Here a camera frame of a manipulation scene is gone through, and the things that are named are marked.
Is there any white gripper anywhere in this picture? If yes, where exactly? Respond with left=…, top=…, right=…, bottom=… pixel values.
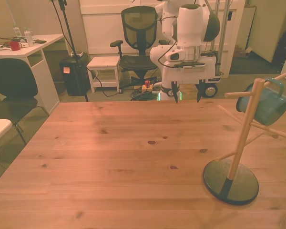
left=162, top=56, right=222, bottom=106

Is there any blue enamel mug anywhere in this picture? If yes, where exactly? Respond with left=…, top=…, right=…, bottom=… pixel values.
left=235, top=77, right=286, bottom=126

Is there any wooden mug tree black base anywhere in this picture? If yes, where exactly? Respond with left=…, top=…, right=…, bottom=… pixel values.
left=203, top=73, right=286, bottom=206

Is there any red mug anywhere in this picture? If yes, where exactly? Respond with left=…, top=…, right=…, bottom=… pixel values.
left=9, top=41, right=23, bottom=52

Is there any yellow emergency stop button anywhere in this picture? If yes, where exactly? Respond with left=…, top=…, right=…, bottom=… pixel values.
left=141, top=80, right=154, bottom=94

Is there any black mesh office chair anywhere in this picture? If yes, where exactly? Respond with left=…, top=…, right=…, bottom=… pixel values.
left=110, top=6, right=169, bottom=93

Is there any small white stool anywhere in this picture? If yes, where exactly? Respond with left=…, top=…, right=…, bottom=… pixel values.
left=86, top=56, right=122, bottom=94

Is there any black box with orange note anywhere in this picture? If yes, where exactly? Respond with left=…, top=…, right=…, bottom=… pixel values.
left=59, top=56, right=91, bottom=96

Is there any black tripod stand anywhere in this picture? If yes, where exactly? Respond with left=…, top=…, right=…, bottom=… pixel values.
left=49, top=0, right=90, bottom=103

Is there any white desk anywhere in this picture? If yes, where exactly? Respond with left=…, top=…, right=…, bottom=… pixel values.
left=0, top=34, right=70, bottom=108

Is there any clear plastic bottle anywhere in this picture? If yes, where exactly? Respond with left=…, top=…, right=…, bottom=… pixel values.
left=23, top=27, right=35, bottom=48

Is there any black plastic chair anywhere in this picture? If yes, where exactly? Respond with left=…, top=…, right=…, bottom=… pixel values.
left=0, top=58, right=50, bottom=146

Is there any bottle with green label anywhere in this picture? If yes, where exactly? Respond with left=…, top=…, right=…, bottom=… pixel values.
left=13, top=23, right=23, bottom=38

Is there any white robot pedestal with wheels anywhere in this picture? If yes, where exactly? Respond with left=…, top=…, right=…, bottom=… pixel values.
left=154, top=81, right=222, bottom=101

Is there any coiled green cable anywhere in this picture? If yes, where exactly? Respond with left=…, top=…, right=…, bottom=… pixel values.
left=129, top=90, right=158, bottom=102

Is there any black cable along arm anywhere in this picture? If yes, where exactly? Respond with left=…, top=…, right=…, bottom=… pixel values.
left=156, top=14, right=180, bottom=70

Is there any aluminium frame post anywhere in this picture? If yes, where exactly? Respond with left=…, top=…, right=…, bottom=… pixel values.
left=213, top=0, right=232, bottom=77

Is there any black cable under stool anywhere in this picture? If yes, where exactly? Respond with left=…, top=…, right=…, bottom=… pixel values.
left=92, top=71, right=122, bottom=97

